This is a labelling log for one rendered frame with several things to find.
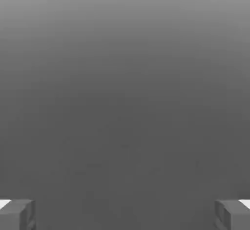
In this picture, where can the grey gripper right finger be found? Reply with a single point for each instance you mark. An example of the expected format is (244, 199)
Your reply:
(234, 215)

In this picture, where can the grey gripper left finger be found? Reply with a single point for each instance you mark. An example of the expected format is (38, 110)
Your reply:
(15, 214)

